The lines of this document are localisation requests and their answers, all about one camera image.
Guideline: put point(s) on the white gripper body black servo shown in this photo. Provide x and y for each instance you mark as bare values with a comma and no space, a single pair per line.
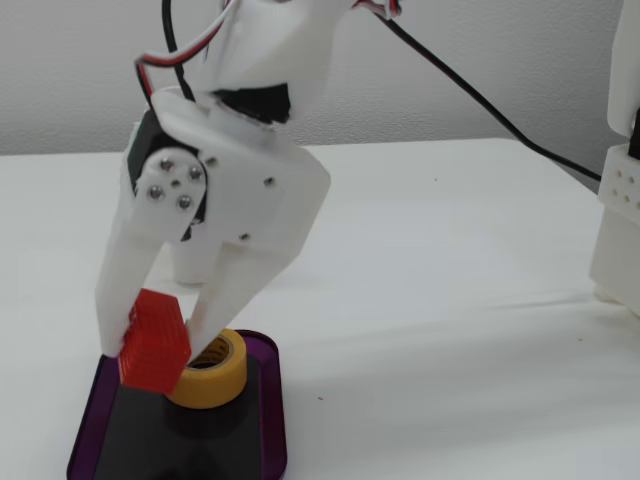
260,200

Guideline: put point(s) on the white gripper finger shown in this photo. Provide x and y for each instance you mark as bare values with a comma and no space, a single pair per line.
240,280
135,250

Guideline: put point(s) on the red perforated cube block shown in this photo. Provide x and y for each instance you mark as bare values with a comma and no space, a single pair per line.
155,345

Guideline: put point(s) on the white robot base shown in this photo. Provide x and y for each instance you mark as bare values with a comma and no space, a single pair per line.
620,240

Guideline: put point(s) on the white plastic pen holder box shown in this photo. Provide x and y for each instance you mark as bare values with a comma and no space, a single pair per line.
192,265

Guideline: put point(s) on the yellow masking tape roll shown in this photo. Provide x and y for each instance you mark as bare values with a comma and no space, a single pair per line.
215,386

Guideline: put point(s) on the purple metal tray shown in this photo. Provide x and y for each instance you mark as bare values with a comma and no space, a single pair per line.
273,400

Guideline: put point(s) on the black pad in tray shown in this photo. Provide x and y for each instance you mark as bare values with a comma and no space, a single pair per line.
150,440

